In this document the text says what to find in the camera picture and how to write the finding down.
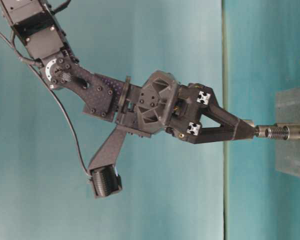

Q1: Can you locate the front threaded steel shaft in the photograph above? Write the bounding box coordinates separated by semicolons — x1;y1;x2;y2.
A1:
265;124;300;141

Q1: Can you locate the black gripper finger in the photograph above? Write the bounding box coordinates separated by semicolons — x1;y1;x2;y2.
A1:
201;96;240;128
187;119;256;144

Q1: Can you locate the black camera cable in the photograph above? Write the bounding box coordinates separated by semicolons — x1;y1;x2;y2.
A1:
34;67;93;186

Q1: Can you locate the black 3D-printed gripper body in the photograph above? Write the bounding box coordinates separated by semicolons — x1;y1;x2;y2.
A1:
115;70;215;144

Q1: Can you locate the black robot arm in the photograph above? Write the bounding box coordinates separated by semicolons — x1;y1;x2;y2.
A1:
0;0;256;144

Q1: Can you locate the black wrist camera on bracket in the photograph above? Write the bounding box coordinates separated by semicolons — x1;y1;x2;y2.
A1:
88;126;127;199

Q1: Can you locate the grey metal base block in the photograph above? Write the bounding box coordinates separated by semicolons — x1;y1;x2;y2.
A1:
275;87;300;177

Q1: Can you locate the silver metal washer bushing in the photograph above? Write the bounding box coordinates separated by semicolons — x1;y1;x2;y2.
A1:
244;119;255;128

